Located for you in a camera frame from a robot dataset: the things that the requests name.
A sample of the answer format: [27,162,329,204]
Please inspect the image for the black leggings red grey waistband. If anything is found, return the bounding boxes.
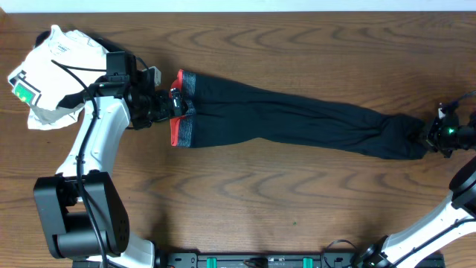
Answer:
[170,70,428,160]

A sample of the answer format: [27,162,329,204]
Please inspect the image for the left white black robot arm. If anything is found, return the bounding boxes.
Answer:
[33,67,184,267]

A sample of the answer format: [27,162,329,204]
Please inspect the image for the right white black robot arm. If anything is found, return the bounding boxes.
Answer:
[351,108,475,267]

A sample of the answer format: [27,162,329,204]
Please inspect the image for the black folded garment in stack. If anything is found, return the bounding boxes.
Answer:
[34,30,125,109]

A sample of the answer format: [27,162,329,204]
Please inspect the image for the grey folded garment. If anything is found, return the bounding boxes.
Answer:
[30,103,84,125]

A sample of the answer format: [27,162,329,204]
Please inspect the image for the white printed folded t-shirt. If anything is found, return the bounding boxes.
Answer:
[7,25,108,111]

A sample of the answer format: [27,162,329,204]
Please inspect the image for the white bottom folded garment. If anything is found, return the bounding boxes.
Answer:
[27,106,83,130]

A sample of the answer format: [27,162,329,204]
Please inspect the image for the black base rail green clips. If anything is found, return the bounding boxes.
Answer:
[72,252,446,268]

